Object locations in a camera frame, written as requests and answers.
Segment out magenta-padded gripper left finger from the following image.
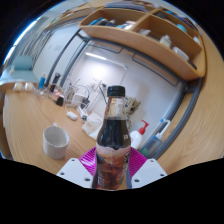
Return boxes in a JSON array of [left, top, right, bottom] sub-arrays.
[[55, 147, 99, 189]]

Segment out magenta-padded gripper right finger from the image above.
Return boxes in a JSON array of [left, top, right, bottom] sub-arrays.
[[128, 147, 168, 189]]

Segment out dark cola bottle black cap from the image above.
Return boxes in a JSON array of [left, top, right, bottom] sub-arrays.
[[91, 85, 133, 191]]

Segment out white speckled cup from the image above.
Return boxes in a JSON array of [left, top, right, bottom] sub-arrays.
[[42, 122, 70, 160]]

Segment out white pump bottle red top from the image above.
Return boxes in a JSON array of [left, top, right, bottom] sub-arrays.
[[129, 119, 150, 150]]

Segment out white crumpled bag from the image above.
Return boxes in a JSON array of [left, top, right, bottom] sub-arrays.
[[81, 112, 104, 139]]

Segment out small white oval object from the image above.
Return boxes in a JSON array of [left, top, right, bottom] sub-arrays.
[[66, 110, 79, 121]]

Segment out wooden robot figure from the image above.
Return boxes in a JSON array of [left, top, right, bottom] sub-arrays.
[[124, 96, 141, 116]]

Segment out white power adapter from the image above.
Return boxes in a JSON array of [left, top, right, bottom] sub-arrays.
[[71, 93, 86, 106]]

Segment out slim black bottle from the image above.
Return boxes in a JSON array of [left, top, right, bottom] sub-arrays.
[[49, 72, 62, 94]]

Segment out small blue bottle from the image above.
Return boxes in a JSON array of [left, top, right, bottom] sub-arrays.
[[38, 73, 48, 90]]

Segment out teal chair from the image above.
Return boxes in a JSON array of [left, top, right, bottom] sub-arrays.
[[0, 54, 39, 86]]

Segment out white bar lamp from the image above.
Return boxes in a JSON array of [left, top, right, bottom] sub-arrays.
[[84, 51, 108, 62]]

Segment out wooden shelf unit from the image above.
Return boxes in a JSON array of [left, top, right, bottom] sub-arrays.
[[78, 1, 208, 83]]

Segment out grey metal shelf frame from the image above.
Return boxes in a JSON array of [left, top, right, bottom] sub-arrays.
[[44, 29, 204, 161]]

